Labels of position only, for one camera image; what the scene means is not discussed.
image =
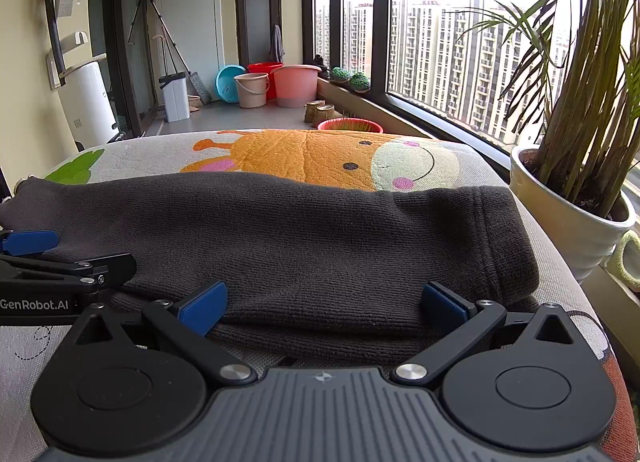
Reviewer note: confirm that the white trash bin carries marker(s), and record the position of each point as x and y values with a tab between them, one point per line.
176	100

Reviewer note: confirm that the black wall bar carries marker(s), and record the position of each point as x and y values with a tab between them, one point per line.
54	37

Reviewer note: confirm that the flat mop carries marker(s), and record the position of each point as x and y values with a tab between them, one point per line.
200	90

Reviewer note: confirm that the beige shoe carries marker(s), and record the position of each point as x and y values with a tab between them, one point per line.
325	115
311	110

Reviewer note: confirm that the white standing appliance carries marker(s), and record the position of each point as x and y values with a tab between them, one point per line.
90	102

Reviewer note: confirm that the cartoon printed mat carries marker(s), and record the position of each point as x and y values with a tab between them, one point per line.
310	157

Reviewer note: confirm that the green succulent pot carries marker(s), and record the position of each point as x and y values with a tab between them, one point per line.
359	81
340	75

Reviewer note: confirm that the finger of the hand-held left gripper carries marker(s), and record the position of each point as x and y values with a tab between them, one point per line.
75	269
30	241

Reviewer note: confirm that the tall palm plant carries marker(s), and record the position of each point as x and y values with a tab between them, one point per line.
585	117

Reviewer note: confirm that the small dark pot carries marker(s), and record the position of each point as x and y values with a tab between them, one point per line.
320	67

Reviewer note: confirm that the pink plastic bucket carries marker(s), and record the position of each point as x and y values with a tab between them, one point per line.
295	85

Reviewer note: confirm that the red pot with grass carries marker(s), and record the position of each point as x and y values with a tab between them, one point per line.
350	126

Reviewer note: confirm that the red plastic bucket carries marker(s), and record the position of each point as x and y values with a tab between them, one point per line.
260	68

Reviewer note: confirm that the beige plastic bucket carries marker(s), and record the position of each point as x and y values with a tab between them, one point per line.
251	91

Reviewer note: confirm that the white wall bracket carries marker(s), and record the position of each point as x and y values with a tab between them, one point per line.
75	39

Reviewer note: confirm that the dark framed frosted window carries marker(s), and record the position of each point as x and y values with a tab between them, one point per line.
257	17

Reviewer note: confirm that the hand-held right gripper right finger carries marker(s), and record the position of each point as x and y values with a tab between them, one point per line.
442	304

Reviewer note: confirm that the blue plastic basin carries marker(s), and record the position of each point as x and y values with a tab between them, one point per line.
226	82

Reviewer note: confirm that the high-rise apartment buildings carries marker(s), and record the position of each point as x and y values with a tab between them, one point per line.
440	52

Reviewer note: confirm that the dark window frame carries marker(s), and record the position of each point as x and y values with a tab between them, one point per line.
381	17

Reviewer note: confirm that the grey hanging cloth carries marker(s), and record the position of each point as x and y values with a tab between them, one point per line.
276	45

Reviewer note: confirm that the wall switch plate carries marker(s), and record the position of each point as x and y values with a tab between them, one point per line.
51	75

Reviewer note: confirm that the white plant pot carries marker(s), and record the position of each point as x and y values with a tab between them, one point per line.
560	232

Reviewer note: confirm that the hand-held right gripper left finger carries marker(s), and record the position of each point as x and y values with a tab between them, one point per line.
202	309

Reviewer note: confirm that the dark grey knitted garment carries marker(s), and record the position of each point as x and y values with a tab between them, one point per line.
275	252

